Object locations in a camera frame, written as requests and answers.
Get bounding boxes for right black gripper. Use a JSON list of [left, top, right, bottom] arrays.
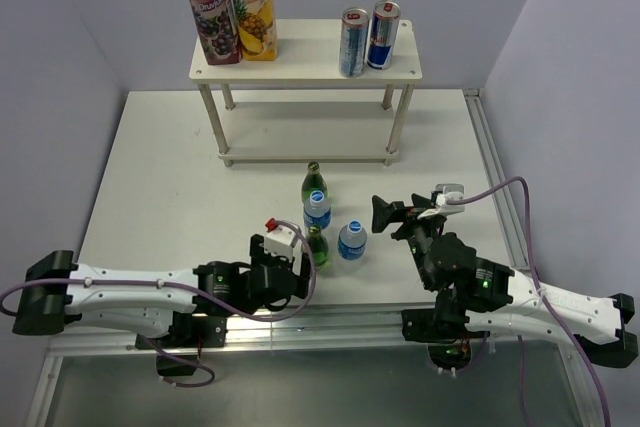
[[370, 193, 445, 289]]

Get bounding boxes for Pocari water bottle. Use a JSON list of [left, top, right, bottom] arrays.
[[337, 220, 368, 273], [303, 190, 331, 230]]

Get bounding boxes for green glass bottle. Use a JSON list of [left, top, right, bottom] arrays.
[[306, 224, 329, 270], [301, 161, 328, 202]]

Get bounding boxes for Red Bull can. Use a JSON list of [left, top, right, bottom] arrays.
[[367, 0, 401, 70]]

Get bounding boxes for silver energy can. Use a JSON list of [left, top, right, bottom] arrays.
[[339, 7, 369, 78]]

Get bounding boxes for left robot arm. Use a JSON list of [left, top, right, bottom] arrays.
[[1, 234, 316, 348]]

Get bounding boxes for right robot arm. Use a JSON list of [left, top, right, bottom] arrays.
[[371, 192, 639, 368]]

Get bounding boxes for white two-tier shelf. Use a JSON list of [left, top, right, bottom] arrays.
[[189, 19, 422, 167]]

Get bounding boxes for pineapple juice carton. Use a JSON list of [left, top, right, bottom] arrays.
[[233, 0, 277, 61]]

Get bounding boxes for grape juice carton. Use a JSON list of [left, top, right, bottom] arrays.
[[189, 0, 242, 65]]

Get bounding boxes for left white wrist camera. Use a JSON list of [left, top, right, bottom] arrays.
[[263, 218, 301, 261]]

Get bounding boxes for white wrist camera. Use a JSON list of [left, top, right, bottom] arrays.
[[263, 218, 301, 261], [418, 183, 465, 220]]

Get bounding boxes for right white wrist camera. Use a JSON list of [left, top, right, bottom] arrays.
[[418, 183, 465, 220]]

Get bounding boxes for aluminium side rail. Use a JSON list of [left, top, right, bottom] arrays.
[[463, 89, 529, 270]]

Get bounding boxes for aluminium front rail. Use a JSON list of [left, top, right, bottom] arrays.
[[28, 305, 601, 426]]

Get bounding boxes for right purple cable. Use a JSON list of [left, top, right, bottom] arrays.
[[447, 176, 614, 427]]

